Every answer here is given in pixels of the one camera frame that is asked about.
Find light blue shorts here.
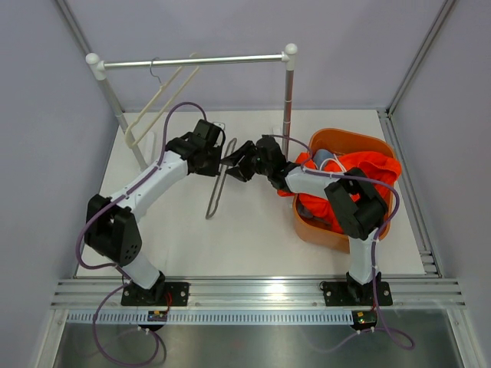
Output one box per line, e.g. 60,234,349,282
298,149,335,230

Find white slotted cable duct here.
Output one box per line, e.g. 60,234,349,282
67,310,354,326

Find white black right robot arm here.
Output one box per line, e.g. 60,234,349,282
221,135,388,307

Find white plastic hanger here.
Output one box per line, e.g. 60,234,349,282
124,53,203,149

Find grey hanger with metal hook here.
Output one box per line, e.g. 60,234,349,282
205,138,237,220

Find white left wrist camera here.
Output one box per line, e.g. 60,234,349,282
212,122,226,134

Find silver clothes rack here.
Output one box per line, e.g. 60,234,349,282
85,43,298,170

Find orange shorts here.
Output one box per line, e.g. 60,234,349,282
278,151,402,240

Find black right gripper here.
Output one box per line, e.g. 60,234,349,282
220,140,272,183

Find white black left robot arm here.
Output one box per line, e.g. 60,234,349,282
83,120,226,307

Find orange plastic basket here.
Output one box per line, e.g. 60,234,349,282
292,128,396,253

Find aluminium mounting rail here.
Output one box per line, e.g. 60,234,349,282
50,278,466,310

